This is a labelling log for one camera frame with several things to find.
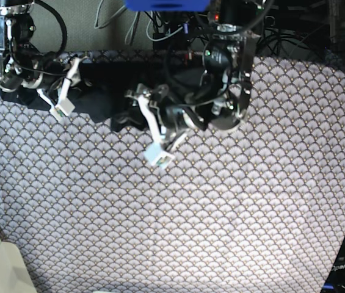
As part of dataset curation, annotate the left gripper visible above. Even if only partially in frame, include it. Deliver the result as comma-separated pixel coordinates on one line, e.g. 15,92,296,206
125,83,191,169

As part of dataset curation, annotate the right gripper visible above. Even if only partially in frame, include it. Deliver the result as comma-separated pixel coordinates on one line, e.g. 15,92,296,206
37,57,82,122

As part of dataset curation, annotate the dark navy T-shirt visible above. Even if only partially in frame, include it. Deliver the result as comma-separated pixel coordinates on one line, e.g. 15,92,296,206
0,62,210,132

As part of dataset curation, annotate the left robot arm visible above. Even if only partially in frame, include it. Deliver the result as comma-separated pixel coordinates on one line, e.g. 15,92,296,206
125,1,274,168

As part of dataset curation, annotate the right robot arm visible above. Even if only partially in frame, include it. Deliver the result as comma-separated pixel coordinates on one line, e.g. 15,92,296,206
0,1,83,121

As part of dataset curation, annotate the fan patterned tablecloth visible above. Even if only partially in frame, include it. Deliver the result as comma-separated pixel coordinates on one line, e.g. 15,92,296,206
0,57,345,292

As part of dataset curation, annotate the blue plastic mount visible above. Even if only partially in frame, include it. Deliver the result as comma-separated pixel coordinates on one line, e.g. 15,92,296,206
125,0,210,12

